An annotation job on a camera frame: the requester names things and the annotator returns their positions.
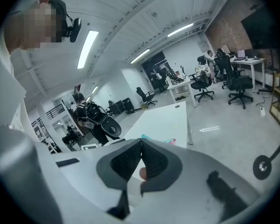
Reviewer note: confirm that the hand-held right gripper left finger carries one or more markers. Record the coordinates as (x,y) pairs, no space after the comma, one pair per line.
(121,167)

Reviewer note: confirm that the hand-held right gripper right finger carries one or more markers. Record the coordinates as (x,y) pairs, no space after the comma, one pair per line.
(163,167)

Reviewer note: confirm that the teal pink spray bottle cap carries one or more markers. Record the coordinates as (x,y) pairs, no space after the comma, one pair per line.
(170,141)

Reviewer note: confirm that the black rounded object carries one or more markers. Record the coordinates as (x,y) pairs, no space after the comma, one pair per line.
(58,7)

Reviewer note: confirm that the person's right hand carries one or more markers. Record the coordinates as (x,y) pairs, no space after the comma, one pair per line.
(143,174)

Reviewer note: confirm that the black oval seat pad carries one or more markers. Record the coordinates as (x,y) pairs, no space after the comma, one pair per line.
(113,128)

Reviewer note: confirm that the black equipment case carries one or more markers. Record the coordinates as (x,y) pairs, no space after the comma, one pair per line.
(128,105)
(116,107)

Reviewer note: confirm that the black backpack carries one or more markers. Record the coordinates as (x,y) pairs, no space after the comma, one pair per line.
(93,112)

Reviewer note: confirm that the black office chair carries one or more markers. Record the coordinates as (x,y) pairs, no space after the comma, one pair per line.
(236,80)
(201,87)
(145,97)

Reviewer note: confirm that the cluttered white desk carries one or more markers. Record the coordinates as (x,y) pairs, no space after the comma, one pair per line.
(180,86)

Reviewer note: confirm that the black metal railing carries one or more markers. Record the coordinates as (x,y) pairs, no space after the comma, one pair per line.
(54,112)

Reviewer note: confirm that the black coat stand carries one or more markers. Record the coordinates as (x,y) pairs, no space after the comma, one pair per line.
(262,167)

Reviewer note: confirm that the dark double door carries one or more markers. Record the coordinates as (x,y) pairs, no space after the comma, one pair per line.
(156,64)

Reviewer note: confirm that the colourful patterned jacket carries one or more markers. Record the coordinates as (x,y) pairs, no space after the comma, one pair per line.
(201,70)

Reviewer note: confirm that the ceiling light tube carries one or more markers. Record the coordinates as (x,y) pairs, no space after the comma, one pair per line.
(140,55)
(87,49)
(180,30)

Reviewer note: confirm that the white power strip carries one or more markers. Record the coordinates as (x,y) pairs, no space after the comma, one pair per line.
(262,112)

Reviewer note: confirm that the open laptop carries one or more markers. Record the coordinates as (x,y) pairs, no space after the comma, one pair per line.
(241,53)

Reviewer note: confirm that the person's cream printed t-shirt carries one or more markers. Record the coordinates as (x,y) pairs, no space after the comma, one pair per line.
(4,83)

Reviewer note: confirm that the person's head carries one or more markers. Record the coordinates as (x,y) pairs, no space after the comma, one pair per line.
(32,24)

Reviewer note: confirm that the black head camera mount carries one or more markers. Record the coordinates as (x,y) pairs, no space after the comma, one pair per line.
(74,29)

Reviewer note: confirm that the large black wall screen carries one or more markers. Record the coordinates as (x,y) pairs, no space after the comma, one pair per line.
(259,29)

